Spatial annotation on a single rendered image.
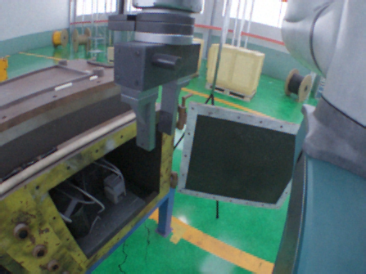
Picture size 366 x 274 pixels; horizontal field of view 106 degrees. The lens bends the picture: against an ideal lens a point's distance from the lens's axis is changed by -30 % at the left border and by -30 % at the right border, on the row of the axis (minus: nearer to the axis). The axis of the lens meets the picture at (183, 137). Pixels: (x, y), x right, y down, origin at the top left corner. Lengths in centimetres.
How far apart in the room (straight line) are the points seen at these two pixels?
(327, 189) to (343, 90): 13
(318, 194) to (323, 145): 7
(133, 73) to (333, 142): 25
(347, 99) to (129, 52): 26
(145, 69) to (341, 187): 24
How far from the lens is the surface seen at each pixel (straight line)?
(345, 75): 28
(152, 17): 23
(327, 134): 28
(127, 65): 22
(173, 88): 30
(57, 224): 65
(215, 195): 116
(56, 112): 56
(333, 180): 24
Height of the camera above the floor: 155
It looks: 32 degrees down
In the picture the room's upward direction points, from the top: 8 degrees clockwise
